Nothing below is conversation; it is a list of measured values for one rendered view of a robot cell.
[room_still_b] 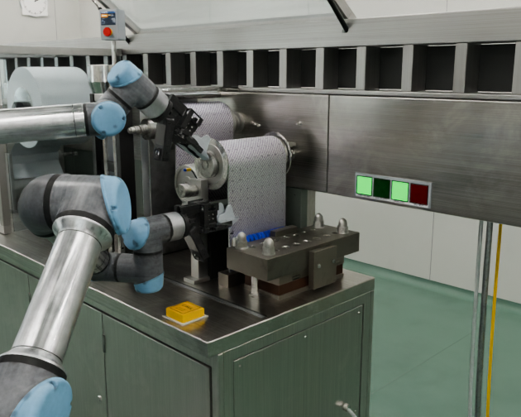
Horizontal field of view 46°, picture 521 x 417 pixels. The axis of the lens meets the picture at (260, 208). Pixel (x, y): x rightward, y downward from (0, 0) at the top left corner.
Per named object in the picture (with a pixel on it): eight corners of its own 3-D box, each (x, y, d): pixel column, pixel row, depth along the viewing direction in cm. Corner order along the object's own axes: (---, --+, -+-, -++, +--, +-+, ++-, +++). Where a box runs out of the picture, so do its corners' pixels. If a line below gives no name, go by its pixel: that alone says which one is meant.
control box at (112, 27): (97, 40, 207) (96, 8, 204) (108, 40, 213) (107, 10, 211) (116, 39, 204) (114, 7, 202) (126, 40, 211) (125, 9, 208)
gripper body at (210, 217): (221, 202, 168) (186, 208, 160) (222, 232, 170) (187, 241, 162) (203, 198, 173) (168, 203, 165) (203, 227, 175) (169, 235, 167)
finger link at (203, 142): (222, 146, 172) (201, 126, 166) (212, 164, 170) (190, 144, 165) (215, 146, 174) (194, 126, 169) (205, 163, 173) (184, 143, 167)
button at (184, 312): (165, 316, 157) (165, 307, 156) (187, 309, 162) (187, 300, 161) (183, 324, 152) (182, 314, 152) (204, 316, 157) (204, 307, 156)
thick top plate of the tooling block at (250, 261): (227, 268, 173) (226, 247, 172) (318, 241, 200) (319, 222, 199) (267, 281, 162) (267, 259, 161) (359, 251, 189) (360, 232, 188)
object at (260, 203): (228, 245, 178) (227, 181, 174) (284, 230, 194) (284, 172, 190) (229, 245, 178) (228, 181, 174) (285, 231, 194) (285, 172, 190)
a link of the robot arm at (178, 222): (174, 244, 159) (155, 238, 164) (188, 241, 162) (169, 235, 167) (173, 216, 157) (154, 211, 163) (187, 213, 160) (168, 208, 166)
